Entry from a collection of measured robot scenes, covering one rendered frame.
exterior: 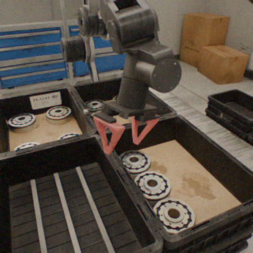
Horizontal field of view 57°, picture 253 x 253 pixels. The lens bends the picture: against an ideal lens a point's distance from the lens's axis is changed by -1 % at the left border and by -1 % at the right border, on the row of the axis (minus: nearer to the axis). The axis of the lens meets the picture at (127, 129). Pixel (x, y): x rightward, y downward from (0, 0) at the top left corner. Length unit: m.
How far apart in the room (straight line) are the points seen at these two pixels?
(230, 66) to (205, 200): 3.10
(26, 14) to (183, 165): 3.11
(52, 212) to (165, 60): 0.48
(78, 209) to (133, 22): 0.47
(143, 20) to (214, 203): 0.49
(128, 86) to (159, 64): 0.10
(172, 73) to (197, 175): 0.43
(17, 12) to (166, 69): 3.26
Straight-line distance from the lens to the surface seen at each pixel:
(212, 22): 4.07
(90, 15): 1.31
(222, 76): 3.67
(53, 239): 0.63
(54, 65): 2.85
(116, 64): 3.08
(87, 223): 0.63
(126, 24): 0.42
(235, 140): 1.20
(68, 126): 0.98
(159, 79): 0.38
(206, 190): 0.73
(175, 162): 0.79
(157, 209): 0.62
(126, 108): 0.46
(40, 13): 3.60
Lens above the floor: 1.34
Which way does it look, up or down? 34 degrees down
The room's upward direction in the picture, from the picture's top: straight up
